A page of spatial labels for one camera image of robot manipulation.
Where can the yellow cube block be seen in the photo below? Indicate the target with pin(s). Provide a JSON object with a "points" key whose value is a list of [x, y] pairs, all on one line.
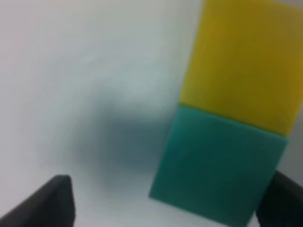
{"points": [[247, 63]]}

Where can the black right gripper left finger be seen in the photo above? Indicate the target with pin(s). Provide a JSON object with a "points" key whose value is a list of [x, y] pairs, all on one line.
{"points": [[52, 205]]}

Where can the green cube block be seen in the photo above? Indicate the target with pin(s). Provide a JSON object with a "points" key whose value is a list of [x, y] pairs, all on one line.
{"points": [[216, 167]]}

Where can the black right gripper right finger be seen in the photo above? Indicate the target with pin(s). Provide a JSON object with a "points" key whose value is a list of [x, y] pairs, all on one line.
{"points": [[282, 204]]}

